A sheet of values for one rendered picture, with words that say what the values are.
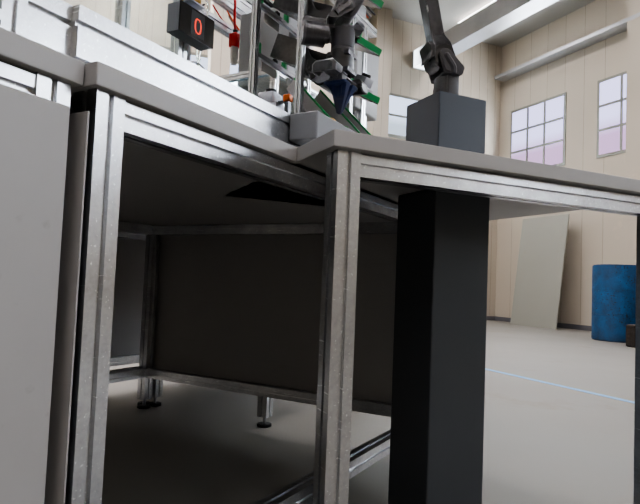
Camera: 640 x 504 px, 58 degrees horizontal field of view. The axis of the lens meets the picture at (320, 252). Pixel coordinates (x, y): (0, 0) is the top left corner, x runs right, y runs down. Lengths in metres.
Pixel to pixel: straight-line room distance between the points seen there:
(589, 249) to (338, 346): 9.39
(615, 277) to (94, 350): 7.68
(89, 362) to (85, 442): 0.10
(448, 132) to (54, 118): 0.92
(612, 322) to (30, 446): 7.76
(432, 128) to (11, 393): 1.05
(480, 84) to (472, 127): 10.64
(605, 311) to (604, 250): 2.08
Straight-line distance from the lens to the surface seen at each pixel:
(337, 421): 1.01
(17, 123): 0.73
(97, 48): 0.90
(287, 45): 1.87
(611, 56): 10.71
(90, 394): 0.78
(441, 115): 1.40
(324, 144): 1.01
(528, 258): 10.63
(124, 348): 3.20
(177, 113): 0.87
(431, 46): 1.51
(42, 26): 0.87
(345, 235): 0.99
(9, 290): 0.71
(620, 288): 8.17
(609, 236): 10.06
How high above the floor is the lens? 0.60
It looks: 3 degrees up
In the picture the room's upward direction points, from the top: 2 degrees clockwise
